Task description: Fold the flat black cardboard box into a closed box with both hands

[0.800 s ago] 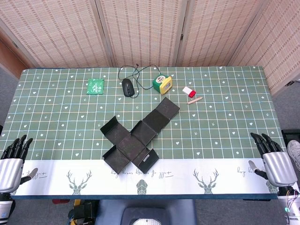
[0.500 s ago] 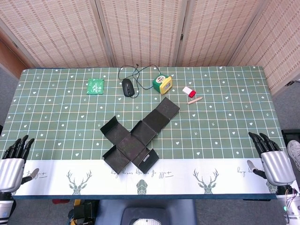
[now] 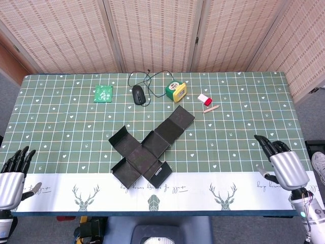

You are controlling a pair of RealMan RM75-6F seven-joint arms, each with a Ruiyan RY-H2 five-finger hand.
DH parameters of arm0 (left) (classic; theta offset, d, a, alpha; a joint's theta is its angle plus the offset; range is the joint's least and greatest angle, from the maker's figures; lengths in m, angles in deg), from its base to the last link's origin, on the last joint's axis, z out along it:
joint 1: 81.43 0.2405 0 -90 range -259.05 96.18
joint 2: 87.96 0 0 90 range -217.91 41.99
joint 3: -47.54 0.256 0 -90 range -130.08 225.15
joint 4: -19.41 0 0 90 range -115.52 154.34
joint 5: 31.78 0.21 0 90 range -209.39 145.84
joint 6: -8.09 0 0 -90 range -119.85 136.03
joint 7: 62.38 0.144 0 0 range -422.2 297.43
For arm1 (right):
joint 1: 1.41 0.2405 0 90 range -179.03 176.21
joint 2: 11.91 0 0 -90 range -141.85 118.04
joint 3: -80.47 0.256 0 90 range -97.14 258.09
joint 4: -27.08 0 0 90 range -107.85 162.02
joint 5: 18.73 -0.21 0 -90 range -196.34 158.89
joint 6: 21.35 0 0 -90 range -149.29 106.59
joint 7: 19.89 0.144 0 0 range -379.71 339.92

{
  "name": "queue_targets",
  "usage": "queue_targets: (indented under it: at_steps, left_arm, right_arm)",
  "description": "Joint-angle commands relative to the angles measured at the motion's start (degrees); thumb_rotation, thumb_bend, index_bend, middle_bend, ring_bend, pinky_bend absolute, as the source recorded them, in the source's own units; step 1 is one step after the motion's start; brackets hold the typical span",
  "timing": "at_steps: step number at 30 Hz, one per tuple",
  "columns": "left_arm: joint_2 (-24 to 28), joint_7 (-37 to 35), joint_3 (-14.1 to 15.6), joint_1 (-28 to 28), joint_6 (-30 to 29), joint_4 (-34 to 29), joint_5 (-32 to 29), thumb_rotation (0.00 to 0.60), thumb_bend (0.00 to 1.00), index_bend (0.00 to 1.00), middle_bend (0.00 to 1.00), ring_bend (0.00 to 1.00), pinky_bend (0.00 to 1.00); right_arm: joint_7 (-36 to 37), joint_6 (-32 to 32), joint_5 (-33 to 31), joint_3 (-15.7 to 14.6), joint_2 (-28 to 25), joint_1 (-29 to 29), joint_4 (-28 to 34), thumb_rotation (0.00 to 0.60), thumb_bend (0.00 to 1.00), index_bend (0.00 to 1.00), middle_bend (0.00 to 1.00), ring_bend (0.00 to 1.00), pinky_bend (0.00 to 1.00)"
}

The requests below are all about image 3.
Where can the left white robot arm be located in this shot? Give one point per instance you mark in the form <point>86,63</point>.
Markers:
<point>3,226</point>

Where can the grey sneaker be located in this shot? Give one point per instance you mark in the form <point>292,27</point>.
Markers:
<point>318,165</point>

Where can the woven folding screen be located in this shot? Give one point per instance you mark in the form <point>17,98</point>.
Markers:
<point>152,33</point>

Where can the black case on floor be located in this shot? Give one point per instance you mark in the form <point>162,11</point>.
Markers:
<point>313,146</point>

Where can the green circuit board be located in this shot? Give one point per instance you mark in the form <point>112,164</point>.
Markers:
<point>103,94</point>

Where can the short wooden pencil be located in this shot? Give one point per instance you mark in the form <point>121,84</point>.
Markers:
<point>211,108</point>

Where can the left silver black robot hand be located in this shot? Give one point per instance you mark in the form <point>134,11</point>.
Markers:
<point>11,188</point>

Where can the black computer mouse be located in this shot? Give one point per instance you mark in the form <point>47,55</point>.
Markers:
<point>138,95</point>

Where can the green yellow tape measure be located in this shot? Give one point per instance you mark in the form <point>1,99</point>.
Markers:
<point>175,90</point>

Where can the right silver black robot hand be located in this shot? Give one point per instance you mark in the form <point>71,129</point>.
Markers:
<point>289,170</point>

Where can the black yellow device under table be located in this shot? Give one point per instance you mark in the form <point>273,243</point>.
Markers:
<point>90,228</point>

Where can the white red eraser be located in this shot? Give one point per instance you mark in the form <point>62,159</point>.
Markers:
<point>204,99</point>

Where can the black foldable paper box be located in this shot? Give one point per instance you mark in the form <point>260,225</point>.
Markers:
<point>142,157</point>

